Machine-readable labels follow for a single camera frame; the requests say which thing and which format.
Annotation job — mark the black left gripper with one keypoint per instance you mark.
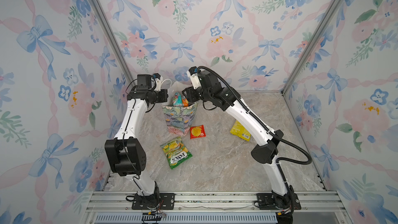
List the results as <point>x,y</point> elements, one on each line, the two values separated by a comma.
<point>164,95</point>

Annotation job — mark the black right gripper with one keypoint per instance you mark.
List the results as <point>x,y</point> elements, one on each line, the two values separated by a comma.
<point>189,95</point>

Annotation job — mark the teal Fox's candy bag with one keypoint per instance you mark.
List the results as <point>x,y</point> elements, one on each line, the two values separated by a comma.
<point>177,100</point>

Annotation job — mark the floral paper gift bag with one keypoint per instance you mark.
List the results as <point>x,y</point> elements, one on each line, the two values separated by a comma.
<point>179,119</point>

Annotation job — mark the yellow snack packet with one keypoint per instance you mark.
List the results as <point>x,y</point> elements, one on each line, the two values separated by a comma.
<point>239,130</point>

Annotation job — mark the small red snack packet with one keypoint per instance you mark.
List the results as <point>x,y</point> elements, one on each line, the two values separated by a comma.
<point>197,132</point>

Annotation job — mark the green Fox's candy bag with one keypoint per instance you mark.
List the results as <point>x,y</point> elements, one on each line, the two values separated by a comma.
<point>176,152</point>

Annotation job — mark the orange snack packet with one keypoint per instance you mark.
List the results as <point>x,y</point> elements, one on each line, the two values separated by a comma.
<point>184,101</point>

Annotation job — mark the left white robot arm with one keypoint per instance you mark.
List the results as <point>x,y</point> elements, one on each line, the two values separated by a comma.
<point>125,153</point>

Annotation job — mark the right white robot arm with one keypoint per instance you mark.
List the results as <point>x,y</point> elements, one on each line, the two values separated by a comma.
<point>265,152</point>

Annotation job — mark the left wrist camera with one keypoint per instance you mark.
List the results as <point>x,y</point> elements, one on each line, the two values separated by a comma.
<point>149,82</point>

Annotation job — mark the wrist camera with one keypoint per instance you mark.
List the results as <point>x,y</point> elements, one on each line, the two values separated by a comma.
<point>149,82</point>
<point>203,79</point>

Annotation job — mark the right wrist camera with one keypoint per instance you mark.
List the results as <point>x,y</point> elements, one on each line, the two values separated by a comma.
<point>203,79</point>

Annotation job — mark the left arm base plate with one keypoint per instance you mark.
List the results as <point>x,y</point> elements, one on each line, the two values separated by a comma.
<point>162,201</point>

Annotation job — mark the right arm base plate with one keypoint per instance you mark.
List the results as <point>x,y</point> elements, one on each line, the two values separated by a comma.
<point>272,201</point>

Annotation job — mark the front aluminium base frame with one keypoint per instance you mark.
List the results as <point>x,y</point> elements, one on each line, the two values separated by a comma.
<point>215,207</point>

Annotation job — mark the left corner aluminium post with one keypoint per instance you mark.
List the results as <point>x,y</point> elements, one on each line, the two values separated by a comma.
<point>104,23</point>

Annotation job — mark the corner aluminium post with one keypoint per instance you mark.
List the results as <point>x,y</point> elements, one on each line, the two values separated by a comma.
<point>331,10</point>
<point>104,23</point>

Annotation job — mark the right corner aluminium post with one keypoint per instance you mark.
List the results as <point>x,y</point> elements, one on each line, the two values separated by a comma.
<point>331,10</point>

